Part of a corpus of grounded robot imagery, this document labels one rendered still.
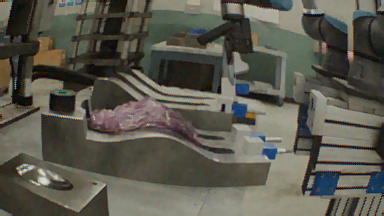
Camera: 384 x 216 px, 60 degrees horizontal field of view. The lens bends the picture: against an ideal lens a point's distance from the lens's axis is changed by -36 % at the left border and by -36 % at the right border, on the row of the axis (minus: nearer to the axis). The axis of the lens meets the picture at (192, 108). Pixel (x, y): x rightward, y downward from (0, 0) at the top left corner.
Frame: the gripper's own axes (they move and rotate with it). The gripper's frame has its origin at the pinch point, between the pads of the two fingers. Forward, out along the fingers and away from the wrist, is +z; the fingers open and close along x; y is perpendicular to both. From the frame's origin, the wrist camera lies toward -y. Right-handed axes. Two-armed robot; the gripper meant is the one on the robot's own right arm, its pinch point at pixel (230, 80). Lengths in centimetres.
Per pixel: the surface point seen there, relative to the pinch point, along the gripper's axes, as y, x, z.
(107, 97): -30.4, -17.5, 4.2
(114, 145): -17, -54, 13
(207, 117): -4.4, -17.0, 9.1
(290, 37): 71, 628, -101
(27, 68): -72, -10, -8
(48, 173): -23, -80, 16
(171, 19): -131, 608, -121
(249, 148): 6.8, -40.1, 14.4
